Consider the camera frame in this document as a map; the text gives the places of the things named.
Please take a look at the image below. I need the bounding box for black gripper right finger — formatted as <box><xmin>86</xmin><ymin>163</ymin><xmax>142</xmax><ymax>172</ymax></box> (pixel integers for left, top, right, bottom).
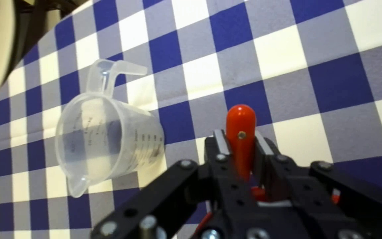
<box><xmin>253</xmin><ymin>131</ymin><xmax>288</xmax><ymax>178</ymax></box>

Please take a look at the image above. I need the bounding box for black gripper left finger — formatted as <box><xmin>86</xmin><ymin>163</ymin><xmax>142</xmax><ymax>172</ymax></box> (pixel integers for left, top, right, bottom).
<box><xmin>204</xmin><ymin>129</ymin><xmax>231</xmax><ymax>178</ymax></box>

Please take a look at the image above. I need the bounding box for orange handled metal spoon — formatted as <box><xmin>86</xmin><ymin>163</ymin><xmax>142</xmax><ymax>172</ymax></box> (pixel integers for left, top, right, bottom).
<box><xmin>225</xmin><ymin>103</ymin><xmax>257</xmax><ymax>182</ymax></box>

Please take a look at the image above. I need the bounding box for clear plastic measuring jug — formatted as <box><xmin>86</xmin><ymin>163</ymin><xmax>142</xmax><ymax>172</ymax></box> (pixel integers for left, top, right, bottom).
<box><xmin>54</xmin><ymin>60</ymin><xmax>164</xmax><ymax>198</ymax></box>

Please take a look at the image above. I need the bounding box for blue white checkered tablecloth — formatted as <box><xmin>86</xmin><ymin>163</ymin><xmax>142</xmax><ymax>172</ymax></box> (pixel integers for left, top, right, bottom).
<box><xmin>0</xmin><ymin>0</ymin><xmax>382</xmax><ymax>239</ymax></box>

